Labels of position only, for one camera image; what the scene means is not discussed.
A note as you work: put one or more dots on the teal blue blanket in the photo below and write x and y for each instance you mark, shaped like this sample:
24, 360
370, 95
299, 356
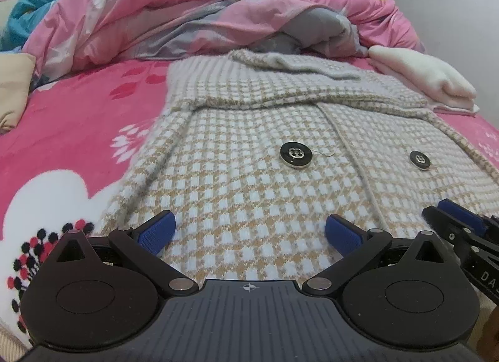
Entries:
43, 7

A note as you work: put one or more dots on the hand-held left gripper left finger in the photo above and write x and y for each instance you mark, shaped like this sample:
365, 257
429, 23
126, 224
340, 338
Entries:
158, 231

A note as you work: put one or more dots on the plain beige garment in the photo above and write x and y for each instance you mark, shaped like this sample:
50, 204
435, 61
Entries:
15, 93

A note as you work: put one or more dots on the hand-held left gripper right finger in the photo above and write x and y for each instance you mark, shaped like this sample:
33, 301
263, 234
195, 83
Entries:
343, 233

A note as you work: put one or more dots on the pink floral bed blanket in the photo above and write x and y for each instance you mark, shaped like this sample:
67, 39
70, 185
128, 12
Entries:
78, 143

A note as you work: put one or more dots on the white fleece garment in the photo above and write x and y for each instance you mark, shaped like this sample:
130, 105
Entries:
425, 77

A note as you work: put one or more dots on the beige white checked knit coat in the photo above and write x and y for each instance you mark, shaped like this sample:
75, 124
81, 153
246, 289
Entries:
241, 174

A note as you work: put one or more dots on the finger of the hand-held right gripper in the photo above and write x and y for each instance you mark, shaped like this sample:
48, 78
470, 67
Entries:
440, 223
464, 215

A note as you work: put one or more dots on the pink grey patterned quilt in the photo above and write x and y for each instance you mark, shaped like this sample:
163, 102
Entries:
187, 15

